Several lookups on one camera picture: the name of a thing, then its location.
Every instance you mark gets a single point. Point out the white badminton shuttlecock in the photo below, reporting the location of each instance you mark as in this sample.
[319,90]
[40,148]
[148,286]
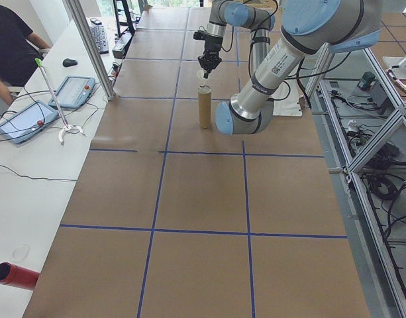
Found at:
[201,75]

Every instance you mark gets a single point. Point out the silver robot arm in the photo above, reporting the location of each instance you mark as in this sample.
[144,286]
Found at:
[275,69]

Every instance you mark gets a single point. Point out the brown cardboard tube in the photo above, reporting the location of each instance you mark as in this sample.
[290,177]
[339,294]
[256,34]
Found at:
[204,109]

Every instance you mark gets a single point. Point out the black mini computer box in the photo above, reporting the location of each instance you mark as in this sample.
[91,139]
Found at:
[120,48]

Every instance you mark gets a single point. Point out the black keyboard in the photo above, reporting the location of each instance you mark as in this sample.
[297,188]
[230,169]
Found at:
[100,39]

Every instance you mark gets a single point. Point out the black phone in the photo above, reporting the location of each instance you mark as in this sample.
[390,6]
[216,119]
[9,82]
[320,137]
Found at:
[96,21]

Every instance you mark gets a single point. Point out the black computer mouse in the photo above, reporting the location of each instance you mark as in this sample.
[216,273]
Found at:
[70,62]

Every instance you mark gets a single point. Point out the light blue teach pendant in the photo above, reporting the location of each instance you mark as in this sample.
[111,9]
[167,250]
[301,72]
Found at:
[24,124]
[71,92]

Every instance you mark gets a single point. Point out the dark green device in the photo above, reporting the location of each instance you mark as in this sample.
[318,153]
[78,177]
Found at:
[367,81]

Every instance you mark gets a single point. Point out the grey metal box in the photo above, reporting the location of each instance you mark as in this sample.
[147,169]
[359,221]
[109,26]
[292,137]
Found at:
[381,97]

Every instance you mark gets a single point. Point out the white machine base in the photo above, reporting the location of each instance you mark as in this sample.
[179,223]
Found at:
[398,63]

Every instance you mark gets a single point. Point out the metal cylinder with band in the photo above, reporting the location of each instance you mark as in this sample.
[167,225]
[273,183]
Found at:
[399,83]

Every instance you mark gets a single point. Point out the person torso black shirt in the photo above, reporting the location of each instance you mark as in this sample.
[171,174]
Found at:
[7,39]

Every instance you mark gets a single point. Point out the clear round lid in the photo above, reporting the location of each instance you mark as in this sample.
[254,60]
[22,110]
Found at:
[22,252]

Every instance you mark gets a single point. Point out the red cylinder tube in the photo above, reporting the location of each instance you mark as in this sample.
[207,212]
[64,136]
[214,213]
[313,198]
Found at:
[20,276]

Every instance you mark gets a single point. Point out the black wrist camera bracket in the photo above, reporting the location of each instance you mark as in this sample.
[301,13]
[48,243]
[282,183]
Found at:
[199,35]

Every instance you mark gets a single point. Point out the white square base plate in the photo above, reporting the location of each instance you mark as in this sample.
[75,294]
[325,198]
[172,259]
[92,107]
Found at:
[290,111]

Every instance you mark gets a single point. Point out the aluminium profile post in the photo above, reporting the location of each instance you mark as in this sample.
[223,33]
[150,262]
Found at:
[89,43]

